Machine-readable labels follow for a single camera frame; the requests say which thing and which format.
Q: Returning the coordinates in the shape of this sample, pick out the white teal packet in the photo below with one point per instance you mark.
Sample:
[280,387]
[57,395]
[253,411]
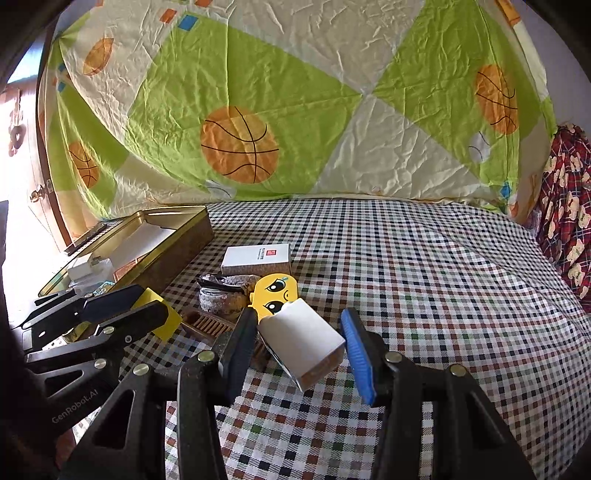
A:
[99,288]

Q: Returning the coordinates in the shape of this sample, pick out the checkered tablecloth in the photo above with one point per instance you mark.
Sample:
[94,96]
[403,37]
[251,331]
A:
[415,277]

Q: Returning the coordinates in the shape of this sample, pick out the rose gold box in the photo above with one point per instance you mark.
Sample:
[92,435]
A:
[125,272]

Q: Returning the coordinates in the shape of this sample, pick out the brown comb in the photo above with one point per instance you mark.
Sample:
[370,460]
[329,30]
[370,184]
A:
[207,325]

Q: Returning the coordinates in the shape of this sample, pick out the white card box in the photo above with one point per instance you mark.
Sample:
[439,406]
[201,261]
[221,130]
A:
[254,261]

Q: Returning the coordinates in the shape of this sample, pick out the yellow face toy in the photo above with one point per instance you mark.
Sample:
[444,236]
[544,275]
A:
[272,295]

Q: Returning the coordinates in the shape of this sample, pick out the black phone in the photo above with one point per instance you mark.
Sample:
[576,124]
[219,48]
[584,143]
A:
[85,240]

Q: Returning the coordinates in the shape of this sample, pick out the brown wooden door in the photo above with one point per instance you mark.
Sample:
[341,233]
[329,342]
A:
[46,152]

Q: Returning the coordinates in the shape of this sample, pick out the white paper liner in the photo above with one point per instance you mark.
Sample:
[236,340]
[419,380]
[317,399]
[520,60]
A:
[138,242]

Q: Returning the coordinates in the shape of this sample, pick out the basketball print bedsheet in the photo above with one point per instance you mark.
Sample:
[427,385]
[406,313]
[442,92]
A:
[323,115]

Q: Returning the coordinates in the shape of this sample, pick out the gold tin box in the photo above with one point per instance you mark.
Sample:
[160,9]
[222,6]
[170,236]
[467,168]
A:
[184,249]

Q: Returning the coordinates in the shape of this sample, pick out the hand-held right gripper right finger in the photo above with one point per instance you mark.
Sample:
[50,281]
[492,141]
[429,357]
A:
[358,360]

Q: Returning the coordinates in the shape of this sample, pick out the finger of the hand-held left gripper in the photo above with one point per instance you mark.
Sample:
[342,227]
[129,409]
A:
[111,302]
[134,323]

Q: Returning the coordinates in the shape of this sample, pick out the white box with tan end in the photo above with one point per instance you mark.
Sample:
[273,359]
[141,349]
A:
[300,337]

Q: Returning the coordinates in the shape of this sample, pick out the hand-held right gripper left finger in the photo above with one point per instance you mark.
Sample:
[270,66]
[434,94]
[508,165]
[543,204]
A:
[238,355]

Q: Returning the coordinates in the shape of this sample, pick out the brass door knob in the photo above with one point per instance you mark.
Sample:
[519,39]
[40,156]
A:
[41,191]

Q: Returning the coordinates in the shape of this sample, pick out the patterned hair clip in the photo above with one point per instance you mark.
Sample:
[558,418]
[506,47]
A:
[226,295]

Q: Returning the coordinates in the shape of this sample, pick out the brown hanging ornament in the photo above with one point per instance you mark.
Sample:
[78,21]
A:
[16,136]

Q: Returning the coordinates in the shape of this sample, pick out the red bear print cloth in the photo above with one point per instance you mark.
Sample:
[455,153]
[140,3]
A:
[568,207]

